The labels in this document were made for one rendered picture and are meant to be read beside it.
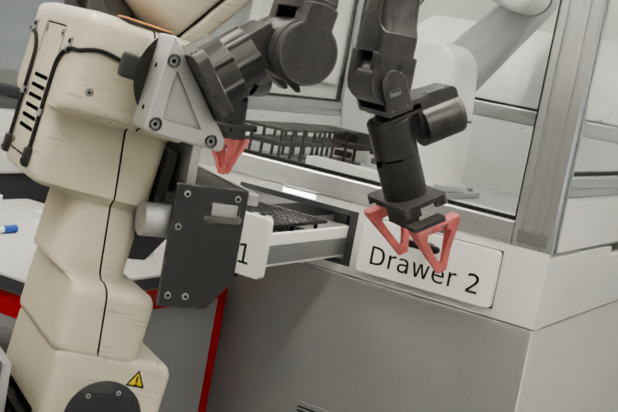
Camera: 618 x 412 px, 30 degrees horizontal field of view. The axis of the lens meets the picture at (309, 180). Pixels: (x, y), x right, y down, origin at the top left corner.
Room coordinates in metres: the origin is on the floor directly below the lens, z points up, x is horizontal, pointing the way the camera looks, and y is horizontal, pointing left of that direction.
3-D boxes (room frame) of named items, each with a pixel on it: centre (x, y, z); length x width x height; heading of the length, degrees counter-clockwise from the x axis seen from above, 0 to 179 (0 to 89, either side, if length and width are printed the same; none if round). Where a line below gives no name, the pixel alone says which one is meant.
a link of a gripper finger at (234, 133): (2.20, 0.17, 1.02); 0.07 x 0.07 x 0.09; 59
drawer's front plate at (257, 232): (2.09, 0.18, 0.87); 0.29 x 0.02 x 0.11; 61
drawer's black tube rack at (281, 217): (2.27, 0.08, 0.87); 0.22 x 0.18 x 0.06; 151
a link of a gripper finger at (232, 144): (2.21, 0.16, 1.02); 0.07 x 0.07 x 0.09; 59
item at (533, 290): (2.77, -0.25, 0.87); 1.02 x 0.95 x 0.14; 61
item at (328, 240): (2.27, 0.07, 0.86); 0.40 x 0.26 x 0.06; 151
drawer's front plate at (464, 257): (2.21, -0.25, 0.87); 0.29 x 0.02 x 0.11; 61
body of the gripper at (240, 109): (2.20, 0.17, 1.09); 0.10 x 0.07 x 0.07; 150
